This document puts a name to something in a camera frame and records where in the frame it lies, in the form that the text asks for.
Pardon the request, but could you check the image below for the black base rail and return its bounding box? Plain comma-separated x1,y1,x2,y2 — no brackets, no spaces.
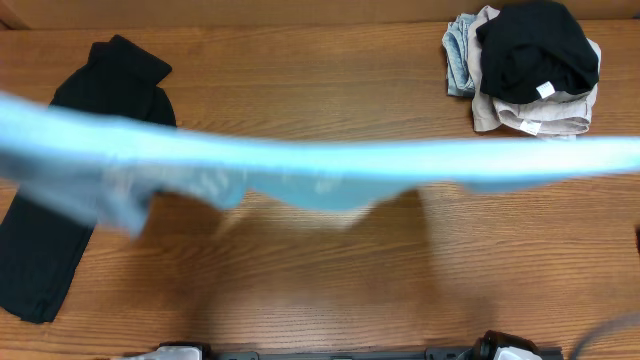
203,347,473,360

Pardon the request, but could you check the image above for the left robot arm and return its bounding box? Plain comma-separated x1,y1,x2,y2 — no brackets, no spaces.
113,342,211,360

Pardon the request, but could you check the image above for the black folded garment on pile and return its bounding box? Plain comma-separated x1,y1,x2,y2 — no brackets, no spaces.
476,1,599,104

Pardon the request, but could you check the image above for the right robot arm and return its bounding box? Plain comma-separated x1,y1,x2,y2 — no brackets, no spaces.
471,330,542,360

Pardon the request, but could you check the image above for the light blue printed t-shirt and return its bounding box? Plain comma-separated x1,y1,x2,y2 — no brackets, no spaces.
1,94,639,236

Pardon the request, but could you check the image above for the grey-blue folded garment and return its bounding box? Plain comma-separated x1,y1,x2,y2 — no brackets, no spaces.
442,13,477,97

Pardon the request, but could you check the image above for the black garment on table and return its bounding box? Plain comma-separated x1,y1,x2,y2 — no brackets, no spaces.
1,35,177,324

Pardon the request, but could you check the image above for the beige folded garment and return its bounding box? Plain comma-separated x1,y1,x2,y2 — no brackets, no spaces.
467,5,598,139

